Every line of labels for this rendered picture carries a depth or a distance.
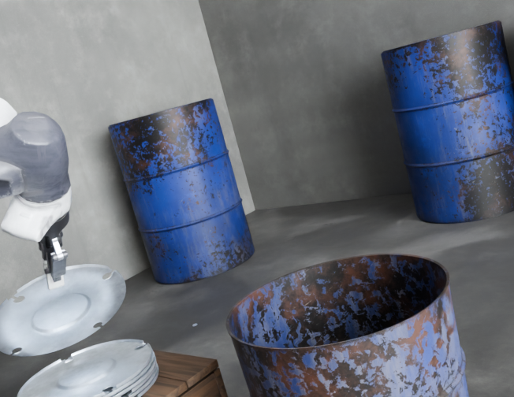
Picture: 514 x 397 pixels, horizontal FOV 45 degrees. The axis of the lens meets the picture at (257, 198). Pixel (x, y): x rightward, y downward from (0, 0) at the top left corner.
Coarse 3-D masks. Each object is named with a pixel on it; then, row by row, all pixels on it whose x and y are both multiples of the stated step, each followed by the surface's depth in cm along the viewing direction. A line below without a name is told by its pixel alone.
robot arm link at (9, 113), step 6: (0, 102) 100; (6, 102) 101; (0, 108) 99; (6, 108) 100; (12, 108) 102; (0, 114) 98; (6, 114) 100; (12, 114) 102; (0, 120) 98; (6, 120) 99; (0, 126) 97
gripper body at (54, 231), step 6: (66, 216) 107; (54, 222) 105; (60, 222) 106; (66, 222) 108; (54, 228) 106; (60, 228) 107; (48, 234) 106; (54, 234) 107; (60, 234) 108; (48, 240) 107; (60, 240) 108; (48, 246) 110
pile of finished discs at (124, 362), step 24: (72, 360) 143; (96, 360) 138; (120, 360) 136; (144, 360) 132; (24, 384) 135; (48, 384) 133; (72, 384) 128; (96, 384) 126; (120, 384) 122; (144, 384) 127
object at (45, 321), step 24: (96, 264) 127; (24, 288) 119; (48, 288) 123; (72, 288) 127; (96, 288) 131; (120, 288) 136; (0, 312) 120; (24, 312) 124; (48, 312) 129; (72, 312) 134; (96, 312) 138; (0, 336) 126; (24, 336) 130; (48, 336) 135; (72, 336) 140
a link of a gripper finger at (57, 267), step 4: (64, 252) 108; (52, 256) 108; (56, 256) 108; (64, 256) 108; (52, 260) 109; (56, 260) 108; (60, 260) 110; (64, 260) 111; (52, 264) 111; (56, 264) 111; (60, 264) 111; (64, 264) 112; (52, 268) 112; (56, 268) 112; (60, 268) 113; (64, 268) 114; (52, 272) 114; (56, 272) 113; (60, 272) 114; (64, 272) 115; (52, 276) 115
